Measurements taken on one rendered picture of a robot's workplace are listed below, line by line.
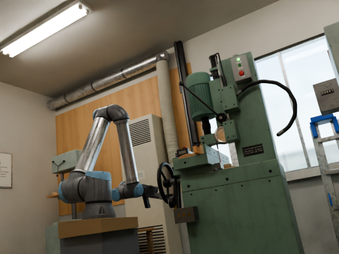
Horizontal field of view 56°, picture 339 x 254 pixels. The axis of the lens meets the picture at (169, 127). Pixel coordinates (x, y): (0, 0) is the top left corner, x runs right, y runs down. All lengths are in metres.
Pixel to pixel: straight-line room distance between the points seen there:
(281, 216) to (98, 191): 0.99
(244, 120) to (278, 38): 1.87
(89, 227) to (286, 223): 1.00
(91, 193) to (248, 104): 1.07
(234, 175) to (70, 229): 0.93
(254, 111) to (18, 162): 3.49
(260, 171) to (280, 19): 2.32
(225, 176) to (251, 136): 0.30
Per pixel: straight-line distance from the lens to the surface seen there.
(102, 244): 1.69
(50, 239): 4.15
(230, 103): 1.96
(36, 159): 4.92
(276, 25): 3.81
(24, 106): 5.04
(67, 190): 1.98
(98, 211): 1.82
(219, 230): 1.87
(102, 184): 1.85
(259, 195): 1.82
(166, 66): 4.02
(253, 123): 1.98
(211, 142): 2.10
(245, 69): 2.03
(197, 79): 2.19
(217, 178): 1.87
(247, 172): 1.83
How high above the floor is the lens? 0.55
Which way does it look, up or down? 17 degrees up
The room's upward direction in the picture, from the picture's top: 8 degrees counter-clockwise
